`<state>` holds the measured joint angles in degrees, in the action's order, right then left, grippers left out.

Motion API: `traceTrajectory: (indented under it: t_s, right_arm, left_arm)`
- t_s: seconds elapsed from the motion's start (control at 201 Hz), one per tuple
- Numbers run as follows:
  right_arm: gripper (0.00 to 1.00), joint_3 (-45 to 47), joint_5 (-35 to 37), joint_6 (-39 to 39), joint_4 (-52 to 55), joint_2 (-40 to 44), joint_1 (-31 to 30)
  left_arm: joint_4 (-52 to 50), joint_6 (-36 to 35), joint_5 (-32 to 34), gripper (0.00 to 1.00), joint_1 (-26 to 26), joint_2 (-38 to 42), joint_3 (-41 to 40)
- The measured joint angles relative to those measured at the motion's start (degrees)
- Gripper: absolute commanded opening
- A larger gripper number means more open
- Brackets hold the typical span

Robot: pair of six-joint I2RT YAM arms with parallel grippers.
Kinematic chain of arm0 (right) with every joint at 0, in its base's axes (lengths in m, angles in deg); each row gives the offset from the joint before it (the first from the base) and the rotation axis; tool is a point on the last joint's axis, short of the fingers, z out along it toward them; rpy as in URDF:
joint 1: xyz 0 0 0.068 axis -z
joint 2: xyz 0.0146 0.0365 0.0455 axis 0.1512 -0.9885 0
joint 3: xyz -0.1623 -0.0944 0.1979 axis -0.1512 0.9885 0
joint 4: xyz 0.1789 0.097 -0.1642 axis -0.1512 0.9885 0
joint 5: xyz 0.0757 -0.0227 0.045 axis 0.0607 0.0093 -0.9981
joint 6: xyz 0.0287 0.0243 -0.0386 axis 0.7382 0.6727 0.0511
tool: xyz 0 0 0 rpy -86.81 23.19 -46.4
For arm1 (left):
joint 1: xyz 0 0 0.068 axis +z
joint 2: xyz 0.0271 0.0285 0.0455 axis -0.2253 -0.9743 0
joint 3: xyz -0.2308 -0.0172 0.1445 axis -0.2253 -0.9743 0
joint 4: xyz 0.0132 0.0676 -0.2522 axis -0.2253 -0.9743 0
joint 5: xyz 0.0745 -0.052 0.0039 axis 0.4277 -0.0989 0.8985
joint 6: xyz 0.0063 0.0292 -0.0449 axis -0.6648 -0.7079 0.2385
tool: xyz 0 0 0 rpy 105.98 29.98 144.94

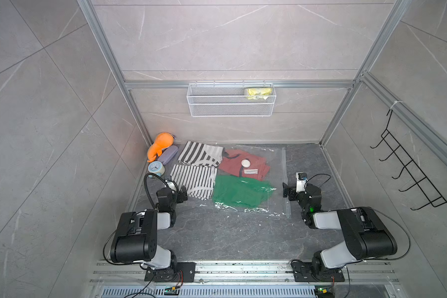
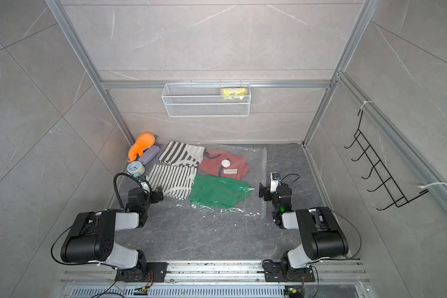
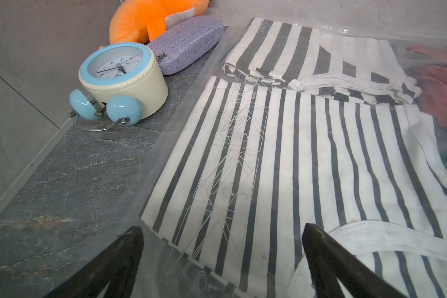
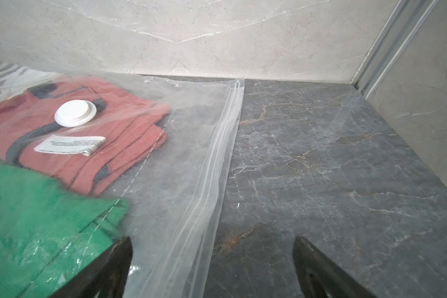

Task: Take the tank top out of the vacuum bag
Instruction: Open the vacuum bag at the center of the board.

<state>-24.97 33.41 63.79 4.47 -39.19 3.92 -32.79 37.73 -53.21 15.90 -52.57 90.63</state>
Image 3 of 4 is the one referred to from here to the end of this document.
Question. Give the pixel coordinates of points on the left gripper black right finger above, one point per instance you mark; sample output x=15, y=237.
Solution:
x=330, y=265

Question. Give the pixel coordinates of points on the striped tank top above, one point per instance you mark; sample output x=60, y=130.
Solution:
x=308, y=59

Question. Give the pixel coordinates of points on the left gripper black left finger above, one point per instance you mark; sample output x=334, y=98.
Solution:
x=113, y=272

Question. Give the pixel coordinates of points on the orange plush toy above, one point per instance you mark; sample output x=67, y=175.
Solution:
x=143, y=21

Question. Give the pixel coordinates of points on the large striped white garment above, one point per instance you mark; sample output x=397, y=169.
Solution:
x=254, y=165

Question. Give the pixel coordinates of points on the blue cream alarm clock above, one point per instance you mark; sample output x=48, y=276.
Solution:
x=122, y=82

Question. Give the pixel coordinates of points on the clear plastic vacuum bag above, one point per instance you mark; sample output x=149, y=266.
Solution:
x=304, y=126

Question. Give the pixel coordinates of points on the purple fabric glasses case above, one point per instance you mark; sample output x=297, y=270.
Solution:
x=182, y=45

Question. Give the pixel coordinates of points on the red garment with dark trim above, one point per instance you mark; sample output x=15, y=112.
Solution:
x=432, y=79

